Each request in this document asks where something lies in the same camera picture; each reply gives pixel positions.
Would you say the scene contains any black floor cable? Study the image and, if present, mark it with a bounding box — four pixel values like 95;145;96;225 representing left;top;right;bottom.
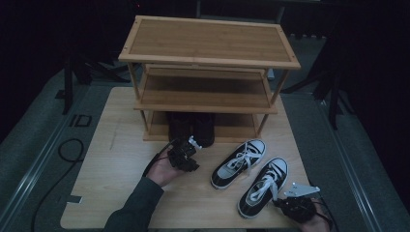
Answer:
30;138;85;232

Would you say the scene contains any person's right hand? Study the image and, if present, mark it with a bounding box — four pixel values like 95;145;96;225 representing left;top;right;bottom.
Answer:
298;204;333;232

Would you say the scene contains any black white canvas sneaker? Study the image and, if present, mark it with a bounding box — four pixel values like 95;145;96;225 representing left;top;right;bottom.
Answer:
237;157;290;220
210;138;267;190

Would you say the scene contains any wooden three-tier shoe rack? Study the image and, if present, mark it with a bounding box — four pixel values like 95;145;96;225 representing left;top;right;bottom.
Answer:
117;14;302;144

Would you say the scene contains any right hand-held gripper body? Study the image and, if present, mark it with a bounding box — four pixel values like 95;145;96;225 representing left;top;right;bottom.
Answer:
279;182;321;224

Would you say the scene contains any metal floor rail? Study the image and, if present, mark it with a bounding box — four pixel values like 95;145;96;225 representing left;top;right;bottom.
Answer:
320;98;383;232
0;85;90;232

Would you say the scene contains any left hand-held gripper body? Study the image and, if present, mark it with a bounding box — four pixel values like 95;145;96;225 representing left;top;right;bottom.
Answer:
167;134;203;169

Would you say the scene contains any person's left hand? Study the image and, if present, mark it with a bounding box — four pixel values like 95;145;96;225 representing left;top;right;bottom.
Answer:
146;153;187;188

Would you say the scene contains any black lace-up shoe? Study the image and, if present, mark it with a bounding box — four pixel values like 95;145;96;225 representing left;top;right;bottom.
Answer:
192;112;216;149
167;111;195;146

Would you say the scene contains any black metal stand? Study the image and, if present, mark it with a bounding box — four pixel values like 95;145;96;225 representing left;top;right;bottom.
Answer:
281;69;354;130
62;54;130;115

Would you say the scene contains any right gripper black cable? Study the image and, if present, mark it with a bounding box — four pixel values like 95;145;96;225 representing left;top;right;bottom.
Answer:
308;183;339;232

